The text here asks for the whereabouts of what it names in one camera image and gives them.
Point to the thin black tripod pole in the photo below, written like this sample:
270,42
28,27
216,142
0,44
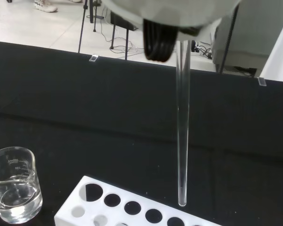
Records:
82,30

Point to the small clear cloth clip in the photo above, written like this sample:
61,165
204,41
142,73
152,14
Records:
94,58
262,81

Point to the pale board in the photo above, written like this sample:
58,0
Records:
281,51

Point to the person's white shoe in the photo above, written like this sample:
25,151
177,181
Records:
46,5

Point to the black stand with legs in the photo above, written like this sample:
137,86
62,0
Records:
122,20

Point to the black bench cloth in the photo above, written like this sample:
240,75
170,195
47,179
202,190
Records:
108,106

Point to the clear glass beaker with water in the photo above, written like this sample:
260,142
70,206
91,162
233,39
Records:
16,195

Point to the grey cabinet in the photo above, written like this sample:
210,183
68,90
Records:
254,35

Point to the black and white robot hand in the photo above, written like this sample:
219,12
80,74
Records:
174,11

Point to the white test tube rack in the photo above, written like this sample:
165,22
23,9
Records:
70,202

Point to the white power strip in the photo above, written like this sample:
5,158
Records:
198,50

